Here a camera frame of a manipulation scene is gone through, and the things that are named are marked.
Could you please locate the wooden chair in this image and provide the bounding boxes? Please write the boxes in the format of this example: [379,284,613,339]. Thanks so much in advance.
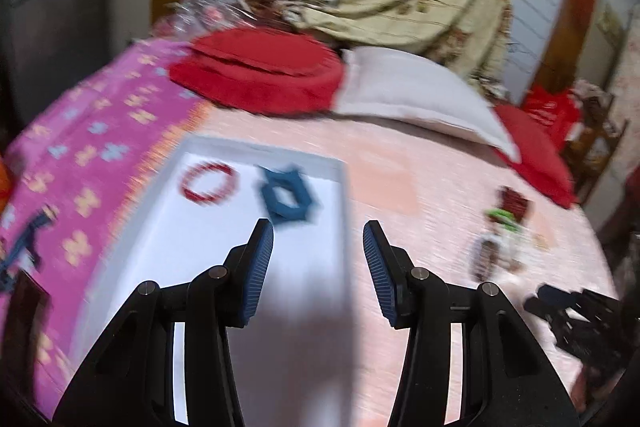
[560,79,631,208]

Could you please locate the red round cushion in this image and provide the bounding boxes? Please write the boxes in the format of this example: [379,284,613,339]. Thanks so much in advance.
[167,27,346,118]

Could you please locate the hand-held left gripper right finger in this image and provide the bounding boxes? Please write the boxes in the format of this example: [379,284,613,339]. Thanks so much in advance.
[362,220,582,427]

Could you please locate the clear plastic bags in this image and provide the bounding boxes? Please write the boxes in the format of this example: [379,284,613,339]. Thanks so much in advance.
[155,0,261,40]

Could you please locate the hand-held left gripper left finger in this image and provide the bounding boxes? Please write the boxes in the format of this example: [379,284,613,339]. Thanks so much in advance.
[52,218,276,427]

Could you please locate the dark bead bracelet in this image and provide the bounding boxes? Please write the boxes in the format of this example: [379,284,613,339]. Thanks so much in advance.
[472,237,501,283]

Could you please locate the white tray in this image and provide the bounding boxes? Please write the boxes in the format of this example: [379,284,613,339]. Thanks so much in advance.
[70,134,351,427]

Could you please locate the orange bag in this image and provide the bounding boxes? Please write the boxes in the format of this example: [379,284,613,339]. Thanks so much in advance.
[0,157,13,208]

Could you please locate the red pillow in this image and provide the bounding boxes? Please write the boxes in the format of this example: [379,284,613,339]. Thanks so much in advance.
[492,103,578,210]

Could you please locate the dark red hair accessory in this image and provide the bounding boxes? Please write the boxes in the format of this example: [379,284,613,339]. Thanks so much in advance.
[495,187,531,223]

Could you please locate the white pillow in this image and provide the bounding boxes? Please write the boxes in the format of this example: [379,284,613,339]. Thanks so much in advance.
[332,46,523,162]

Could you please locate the bright green bracelet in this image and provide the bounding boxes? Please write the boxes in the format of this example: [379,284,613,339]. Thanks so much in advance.
[485,207,518,233]

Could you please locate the blue toy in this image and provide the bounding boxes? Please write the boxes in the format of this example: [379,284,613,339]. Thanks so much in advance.
[0,204,58,293]

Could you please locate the blue hair scrunchie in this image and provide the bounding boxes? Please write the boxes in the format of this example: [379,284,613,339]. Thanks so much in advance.
[255,164,321,225]

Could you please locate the purple patterned blanket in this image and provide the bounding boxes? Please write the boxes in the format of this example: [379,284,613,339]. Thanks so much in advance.
[0,38,211,413]

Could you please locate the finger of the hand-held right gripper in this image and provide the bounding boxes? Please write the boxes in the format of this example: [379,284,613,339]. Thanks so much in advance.
[522,284,583,315]

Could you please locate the red bead bracelet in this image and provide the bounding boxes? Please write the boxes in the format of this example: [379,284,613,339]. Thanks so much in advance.
[181,161,238,206]

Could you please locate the red bag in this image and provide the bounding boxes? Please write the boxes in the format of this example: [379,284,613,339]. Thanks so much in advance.
[522,84,581,142]

